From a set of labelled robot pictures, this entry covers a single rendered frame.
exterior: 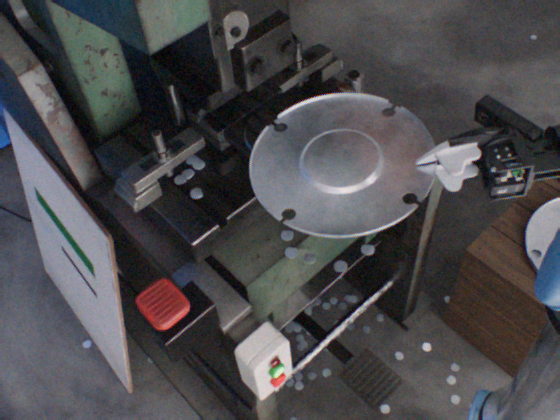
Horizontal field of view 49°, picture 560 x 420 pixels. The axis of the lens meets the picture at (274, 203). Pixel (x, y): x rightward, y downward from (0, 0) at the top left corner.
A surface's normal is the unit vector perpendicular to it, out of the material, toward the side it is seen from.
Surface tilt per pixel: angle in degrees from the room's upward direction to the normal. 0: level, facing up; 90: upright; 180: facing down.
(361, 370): 0
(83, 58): 90
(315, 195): 4
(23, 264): 0
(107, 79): 90
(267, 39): 90
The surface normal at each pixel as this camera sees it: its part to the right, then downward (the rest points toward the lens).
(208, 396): -0.07, -0.61
